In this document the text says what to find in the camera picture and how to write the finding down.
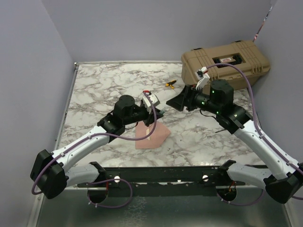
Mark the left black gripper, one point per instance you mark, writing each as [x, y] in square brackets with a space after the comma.
[150, 117]

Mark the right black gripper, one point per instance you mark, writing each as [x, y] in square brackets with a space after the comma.
[185, 99]

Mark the pink envelope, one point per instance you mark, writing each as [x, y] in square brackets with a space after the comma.
[159, 135]

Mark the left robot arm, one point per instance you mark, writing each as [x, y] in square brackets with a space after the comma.
[53, 171]

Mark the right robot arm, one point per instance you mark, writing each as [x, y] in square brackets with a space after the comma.
[283, 175]

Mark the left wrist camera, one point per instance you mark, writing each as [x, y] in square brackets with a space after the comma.
[149, 100]

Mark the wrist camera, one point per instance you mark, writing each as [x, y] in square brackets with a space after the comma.
[203, 78]
[149, 100]

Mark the yellow handled screwdriver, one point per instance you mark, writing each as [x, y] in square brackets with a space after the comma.
[171, 84]

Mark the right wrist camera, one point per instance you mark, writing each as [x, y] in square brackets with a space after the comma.
[203, 78]

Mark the black mounting rail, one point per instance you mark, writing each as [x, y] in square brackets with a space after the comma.
[159, 181]

